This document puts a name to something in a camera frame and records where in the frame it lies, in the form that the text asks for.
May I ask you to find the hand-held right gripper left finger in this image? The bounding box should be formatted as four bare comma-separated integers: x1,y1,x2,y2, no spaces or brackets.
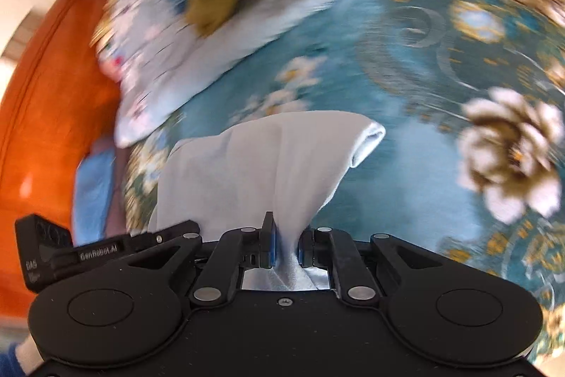
106,211,280,304

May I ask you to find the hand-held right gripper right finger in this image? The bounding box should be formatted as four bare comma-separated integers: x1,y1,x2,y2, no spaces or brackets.
298,227,465,304

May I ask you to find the white t-shirt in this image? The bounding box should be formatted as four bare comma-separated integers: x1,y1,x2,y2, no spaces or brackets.
148,111,386,291

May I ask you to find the person's left forearm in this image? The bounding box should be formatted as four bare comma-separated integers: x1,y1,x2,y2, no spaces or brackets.
0,335,36,377

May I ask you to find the light blue cloth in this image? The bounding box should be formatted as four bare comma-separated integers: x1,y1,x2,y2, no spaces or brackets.
72,147,121,247

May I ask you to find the orange wooden headboard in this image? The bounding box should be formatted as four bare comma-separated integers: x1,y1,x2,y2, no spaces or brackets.
0,0,128,321

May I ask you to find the teal floral blanket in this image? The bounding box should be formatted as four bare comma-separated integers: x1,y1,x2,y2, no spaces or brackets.
119,0,565,366

